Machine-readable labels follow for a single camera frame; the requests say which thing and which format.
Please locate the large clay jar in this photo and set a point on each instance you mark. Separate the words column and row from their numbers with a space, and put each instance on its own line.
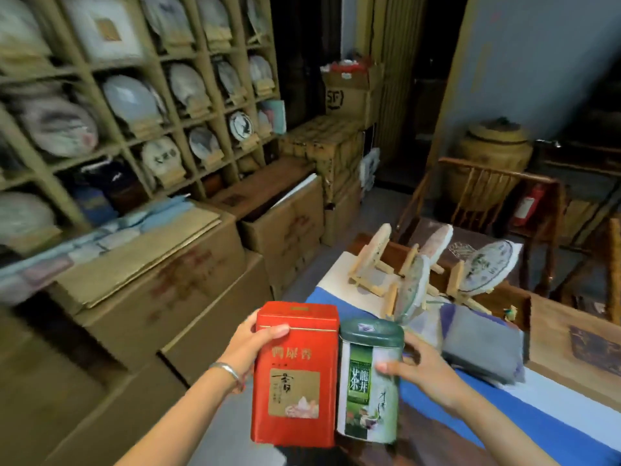
column 490, row 150

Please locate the large cardboard box red print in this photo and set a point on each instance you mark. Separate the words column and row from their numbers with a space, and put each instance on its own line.
column 170, row 296

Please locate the cardboard box black logo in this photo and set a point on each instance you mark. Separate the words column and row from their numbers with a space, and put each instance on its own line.
column 349, row 99

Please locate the dark carved tray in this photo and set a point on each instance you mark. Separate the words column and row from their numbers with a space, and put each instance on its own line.
column 596, row 351

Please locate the folded grey cloth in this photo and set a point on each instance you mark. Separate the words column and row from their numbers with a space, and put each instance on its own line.
column 482, row 342

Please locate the dark blue gift box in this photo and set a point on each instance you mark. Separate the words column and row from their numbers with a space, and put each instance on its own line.
column 109, row 189

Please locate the dark wooden chair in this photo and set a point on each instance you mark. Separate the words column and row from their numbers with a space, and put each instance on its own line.
column 599, row 271

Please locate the open cardboard box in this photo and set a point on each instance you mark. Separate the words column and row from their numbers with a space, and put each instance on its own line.
column 286, row 228

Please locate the green and white tea tin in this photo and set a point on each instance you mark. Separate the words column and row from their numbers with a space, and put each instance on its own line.
column 366, row 397

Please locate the person's left forearm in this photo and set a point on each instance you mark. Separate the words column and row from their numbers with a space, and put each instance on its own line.
column 184, row 422

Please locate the person's right hand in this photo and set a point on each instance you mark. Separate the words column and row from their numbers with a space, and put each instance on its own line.
column 434, row 378

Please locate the red fire extinguisher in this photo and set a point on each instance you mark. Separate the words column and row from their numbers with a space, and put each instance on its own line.
column 528, row 206

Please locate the wrapped round tea cake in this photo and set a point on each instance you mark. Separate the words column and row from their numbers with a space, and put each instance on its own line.
column 436, row 243
column 412, row 291
column 378, row 249

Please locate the tea cake green print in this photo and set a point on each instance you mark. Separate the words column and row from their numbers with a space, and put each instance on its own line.
column 487, row 266

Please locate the person's right thumb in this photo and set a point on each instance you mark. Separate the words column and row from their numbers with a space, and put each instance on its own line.
column 394, row 369

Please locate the patterned yellow cardboard box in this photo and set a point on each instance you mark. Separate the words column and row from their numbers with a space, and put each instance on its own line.
column 322, row 150

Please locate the person's left hand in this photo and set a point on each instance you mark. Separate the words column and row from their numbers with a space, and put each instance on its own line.
column 240, row 349

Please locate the small wooden easel stand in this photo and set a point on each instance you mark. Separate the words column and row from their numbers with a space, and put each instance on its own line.
column 390, row 300
column 361, row 274
column 410, row 262
column 456, row 286

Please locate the red and white bags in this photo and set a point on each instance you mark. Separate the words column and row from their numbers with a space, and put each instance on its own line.
column 347, row 65

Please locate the teal paper box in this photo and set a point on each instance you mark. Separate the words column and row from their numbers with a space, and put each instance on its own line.
column 274, row 116

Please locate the small green figurine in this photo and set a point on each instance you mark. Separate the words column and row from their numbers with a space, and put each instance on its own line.
column 510, row 313

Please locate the white plastic bags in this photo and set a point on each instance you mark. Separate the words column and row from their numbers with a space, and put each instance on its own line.
column 369, row 169

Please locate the person's right forearm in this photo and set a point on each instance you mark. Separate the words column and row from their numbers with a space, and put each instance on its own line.
column 499, row 434

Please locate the wooden grid shelf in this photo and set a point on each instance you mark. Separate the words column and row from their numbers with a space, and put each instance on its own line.
column 85, row 67

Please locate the wooden spindle chair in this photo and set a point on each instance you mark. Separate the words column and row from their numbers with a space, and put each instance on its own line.
column 485, row 189

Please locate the pile of pale blue packets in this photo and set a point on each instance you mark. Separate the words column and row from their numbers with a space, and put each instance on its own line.
column 97, row 242

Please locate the red tea tin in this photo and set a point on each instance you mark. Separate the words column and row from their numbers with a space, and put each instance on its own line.
column 296, row 378

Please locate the person's left thumb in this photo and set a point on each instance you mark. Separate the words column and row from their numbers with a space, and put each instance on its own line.
column 271, row 333

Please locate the white paper sheet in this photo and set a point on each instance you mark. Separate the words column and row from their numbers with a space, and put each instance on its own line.
column 296, row 190

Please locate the plain brown cardboard box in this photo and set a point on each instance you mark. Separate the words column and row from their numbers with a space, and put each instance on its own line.
column 218, row 325
column 72, row 412

